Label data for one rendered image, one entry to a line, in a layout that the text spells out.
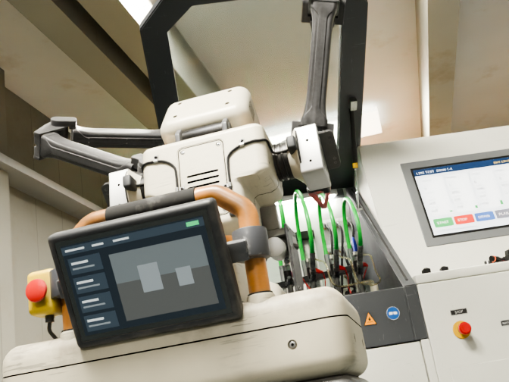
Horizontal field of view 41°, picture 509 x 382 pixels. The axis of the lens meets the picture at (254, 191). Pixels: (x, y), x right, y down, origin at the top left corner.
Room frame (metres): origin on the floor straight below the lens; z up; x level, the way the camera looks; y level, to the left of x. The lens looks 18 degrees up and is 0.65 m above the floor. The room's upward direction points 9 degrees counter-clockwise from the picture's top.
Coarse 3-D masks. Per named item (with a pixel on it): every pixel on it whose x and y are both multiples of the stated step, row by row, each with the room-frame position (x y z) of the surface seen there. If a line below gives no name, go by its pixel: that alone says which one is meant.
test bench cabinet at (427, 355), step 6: (408, 342) 2.05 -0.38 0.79; (420, 342) 2.03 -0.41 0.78; (426, 342) 2.03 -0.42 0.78; (372, 348) 2.04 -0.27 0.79; (426, 348) 2.03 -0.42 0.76; (426, 354) 2.03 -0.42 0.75; (426, 360) 2.03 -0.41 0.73; (432, 360) 2.03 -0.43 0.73; (426, 366) 2.03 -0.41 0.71; (432, 366) 2.03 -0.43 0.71; (426, 372) 2.04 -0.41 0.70; (432, 372) 2.03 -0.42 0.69; (432, 378) 2.03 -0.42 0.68
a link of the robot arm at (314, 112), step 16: (320, 0) 1.41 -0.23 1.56; (336, 0) 1.41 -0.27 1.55; (320, 16) 1.42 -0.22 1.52; (320, 32) 1.43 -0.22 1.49; (320, 48) 1.44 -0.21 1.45; (320, 64) 1.44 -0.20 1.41; (320, 80) 1.45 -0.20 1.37; (320, 96) 1.46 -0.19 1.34; (304, 112) 1.47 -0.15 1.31; (320, 112) 1.47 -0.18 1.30; (320, 128) 1.52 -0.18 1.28
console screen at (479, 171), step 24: (408, 168) 2.37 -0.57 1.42; (432, 168) 2.37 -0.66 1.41; (456, 168) 2.37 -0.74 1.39; (480, 168) 2.37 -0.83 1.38; (504, 168) 2.37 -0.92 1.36; (432, 192) 2.34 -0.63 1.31; (456, 192) 2.34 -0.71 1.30; (480, 192) 2.35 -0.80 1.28; (504, 192) 2.35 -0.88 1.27; (432, 216) 2.32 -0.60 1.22; (456, 216) 2.32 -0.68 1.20; (480, 216) 2.32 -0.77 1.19; (504, 216) 2.32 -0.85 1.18; (432, 240) 2.29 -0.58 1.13; (456, 240) 2.30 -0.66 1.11
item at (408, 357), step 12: (384, 348) 2.02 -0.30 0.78; (396, 348) 2.03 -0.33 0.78; (408, 348) 2.03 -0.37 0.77; (420, 348) 2.03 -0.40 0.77; (372, 360) 2.02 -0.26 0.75; (384, 360) 2.02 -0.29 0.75; (396, 360) 2.02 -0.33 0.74; (408, 360) 2.03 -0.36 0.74; (420, 360) 2.03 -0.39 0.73; (372, 372) 2.02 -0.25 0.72; (384, 372) 2.02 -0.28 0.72; (396, 372) 2.02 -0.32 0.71; (408, 372) 2.03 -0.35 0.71; (420, 372) 2.03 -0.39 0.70
